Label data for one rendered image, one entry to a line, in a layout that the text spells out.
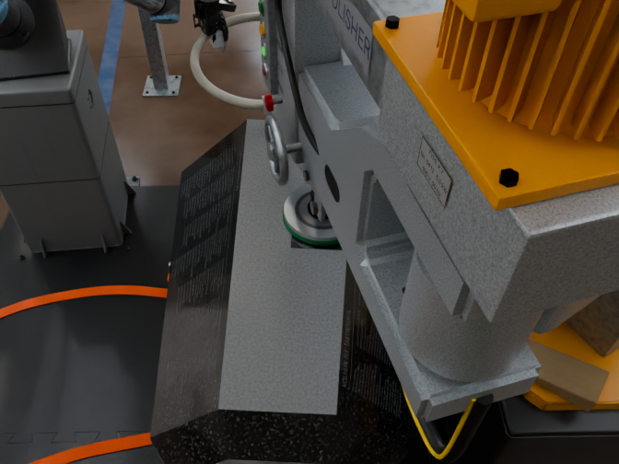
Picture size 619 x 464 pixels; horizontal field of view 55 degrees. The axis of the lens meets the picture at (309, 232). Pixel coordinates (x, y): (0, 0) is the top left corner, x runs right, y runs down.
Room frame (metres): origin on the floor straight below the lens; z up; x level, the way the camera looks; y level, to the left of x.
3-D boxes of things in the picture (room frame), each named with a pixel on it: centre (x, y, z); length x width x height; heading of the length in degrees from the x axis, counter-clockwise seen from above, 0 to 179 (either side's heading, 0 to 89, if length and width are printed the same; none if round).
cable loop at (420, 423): (0.51, -0.24, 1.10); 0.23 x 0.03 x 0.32; 18
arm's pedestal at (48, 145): (1.88, 1.06, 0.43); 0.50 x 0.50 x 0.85; 8
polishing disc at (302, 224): (1.14, -0.03, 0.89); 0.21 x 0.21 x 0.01
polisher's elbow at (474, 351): (0.51, -0.24, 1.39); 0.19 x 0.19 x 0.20
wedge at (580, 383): (0.71, -0.61, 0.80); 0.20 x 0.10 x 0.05; 56
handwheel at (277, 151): (0.99, 0.04, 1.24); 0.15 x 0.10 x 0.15; 18
